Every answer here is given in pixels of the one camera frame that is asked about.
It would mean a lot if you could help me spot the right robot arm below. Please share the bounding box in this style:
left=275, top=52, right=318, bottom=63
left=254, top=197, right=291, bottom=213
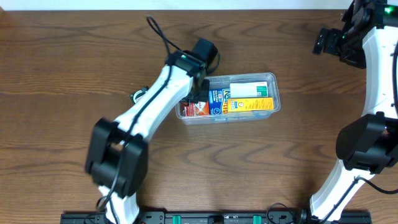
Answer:
left=296, top=0, right=397, bottom=223

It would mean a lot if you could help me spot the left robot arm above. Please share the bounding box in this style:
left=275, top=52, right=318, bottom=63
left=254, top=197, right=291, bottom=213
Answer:
left=85, top=39, right=220, bottom=223

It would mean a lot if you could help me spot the white Panadol box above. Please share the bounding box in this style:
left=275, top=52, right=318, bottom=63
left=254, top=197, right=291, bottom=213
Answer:
left=229, top=82, right=269, bottom=98

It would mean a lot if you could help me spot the green round-logo box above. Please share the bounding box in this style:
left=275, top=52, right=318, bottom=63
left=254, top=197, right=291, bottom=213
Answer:
left=129, top=86, right=149, bottom=104

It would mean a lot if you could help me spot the red medicine box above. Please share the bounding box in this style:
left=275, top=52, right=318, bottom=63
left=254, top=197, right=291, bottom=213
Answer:
left=182, top=101, right=210, bottom=116

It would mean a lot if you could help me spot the blue Kool Fever box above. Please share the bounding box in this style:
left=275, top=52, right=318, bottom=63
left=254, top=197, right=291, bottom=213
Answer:
left=208, top=88, right=230, bottom=115

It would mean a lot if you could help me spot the clear plastic container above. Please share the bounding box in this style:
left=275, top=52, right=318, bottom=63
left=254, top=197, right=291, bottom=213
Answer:
left=175, top=72, right=280, bottom=125

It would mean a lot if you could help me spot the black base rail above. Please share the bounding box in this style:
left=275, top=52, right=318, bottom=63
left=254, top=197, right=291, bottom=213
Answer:
left=60, top=210, right=373, bottom=224

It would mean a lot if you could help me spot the yellow medicine box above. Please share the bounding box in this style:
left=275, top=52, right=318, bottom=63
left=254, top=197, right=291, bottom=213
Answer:
left=227, top=98, right=274, bottom=113

